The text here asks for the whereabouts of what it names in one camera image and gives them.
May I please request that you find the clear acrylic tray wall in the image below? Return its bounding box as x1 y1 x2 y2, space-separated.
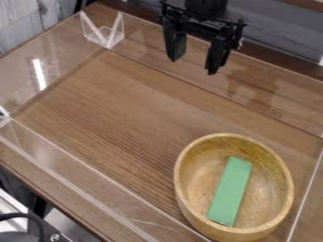
0 5 323 242

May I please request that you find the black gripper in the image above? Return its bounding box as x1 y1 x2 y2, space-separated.
160 0 246 75

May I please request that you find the green rectangular block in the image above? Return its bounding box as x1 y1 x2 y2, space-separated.
207 157 252 227

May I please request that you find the black cable bottom left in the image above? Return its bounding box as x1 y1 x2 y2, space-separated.
0 212 46 242

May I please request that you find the brown wooden bowl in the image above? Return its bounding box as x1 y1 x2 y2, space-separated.
174 133 295 242

